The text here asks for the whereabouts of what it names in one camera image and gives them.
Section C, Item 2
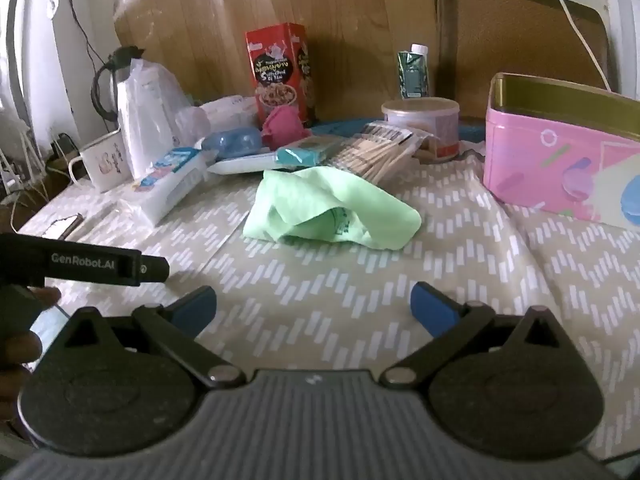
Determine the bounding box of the thin black cable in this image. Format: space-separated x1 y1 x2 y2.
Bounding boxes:
54 0 103 88

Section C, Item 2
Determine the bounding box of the person's left hand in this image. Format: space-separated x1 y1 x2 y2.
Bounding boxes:
0 286 62 428

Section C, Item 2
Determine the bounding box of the teal packet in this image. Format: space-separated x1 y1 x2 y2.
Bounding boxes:
276 137 346 168

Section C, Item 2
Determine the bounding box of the red snack box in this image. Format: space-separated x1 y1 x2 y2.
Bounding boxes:
245 22 318 128

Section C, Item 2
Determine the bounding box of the clear plastic bag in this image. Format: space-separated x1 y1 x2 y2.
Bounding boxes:
172 102 211 148

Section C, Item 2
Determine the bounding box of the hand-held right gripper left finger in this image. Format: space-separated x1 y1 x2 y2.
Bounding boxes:
50 285 247 389

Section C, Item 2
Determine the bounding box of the metal kettle with black handle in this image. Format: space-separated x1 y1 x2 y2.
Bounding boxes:
90 46 146 123

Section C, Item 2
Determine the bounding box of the white paper box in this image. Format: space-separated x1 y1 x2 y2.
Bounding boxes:
200 94 261 131

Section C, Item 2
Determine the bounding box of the green drink carton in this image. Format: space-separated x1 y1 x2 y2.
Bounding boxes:
397 42 431 100

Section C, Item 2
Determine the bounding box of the beige chevron tablecloth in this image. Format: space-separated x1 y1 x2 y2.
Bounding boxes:
10 150 640 461

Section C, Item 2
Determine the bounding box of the white printed mug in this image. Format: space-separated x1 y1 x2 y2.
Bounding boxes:
69 132 132 193

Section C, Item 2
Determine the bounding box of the light green cloth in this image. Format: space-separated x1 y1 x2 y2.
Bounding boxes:
243 167 421 251

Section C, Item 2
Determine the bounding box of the blue plastic case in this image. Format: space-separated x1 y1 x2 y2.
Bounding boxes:
202 127 262 157

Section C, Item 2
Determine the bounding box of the tangle of white cables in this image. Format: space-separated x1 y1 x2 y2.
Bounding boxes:
0 125 66 221

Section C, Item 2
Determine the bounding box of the pink tin box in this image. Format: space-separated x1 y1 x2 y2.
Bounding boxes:
482 72 640 231

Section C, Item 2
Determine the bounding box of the white tray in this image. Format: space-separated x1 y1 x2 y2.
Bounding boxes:
206 152 281 176

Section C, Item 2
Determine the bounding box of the white power cable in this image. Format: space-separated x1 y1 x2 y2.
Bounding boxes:
532 0 616 93

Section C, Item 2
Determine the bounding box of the teal quilted mat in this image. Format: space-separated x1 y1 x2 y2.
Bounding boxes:
310 117 486 143

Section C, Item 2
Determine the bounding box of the white blue printed package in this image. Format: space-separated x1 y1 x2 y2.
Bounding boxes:
117 147 216 226

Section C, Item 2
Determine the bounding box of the round peanut can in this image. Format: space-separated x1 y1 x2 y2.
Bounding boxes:
381 97 461 162

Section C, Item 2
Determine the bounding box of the white bottle in plastic bag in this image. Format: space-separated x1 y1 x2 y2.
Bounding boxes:
116 57 193 181

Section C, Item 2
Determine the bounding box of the brown chair back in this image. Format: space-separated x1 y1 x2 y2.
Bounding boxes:
435 0 613 118

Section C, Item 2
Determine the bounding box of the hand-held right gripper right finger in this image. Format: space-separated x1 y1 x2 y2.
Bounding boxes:
382 282 576 389

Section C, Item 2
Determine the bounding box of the pink cloth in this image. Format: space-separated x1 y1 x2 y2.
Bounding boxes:
261 107 311 150

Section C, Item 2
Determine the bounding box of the pack of wooden sticks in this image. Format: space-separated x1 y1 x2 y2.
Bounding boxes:
320 120 436 183

